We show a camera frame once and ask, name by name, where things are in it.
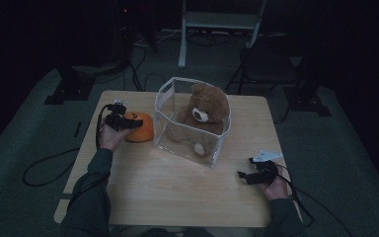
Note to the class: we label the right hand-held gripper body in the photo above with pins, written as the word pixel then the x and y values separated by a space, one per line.
pixel 267 173

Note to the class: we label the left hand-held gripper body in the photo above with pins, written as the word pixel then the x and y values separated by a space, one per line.
pixel 116 118

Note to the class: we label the orange plush toy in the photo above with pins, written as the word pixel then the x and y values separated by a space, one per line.
pixel 144 131

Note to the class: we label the clear bag with white trim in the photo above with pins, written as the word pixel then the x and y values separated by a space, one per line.
pixel 190 144

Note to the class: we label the brown teddy bear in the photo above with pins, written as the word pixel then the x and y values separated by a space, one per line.
pixel 210 105

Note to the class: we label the person's right hand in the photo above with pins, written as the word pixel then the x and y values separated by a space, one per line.
pixel 278 189

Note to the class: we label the person's left hand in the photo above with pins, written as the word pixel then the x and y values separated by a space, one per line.
pixel 110 138

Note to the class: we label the small black floor strip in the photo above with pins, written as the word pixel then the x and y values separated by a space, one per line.
pixel 77 129

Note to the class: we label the black stand base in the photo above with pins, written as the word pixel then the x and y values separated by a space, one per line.
pixel 69 89
pixel 306 98

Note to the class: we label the dark equipment tower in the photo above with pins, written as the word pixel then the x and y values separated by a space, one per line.
pixel 123 33

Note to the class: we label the black folding chair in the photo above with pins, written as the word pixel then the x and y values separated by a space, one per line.
pixel 269 62

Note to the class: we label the white metal stand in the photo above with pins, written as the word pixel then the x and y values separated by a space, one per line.
pixel 220 19

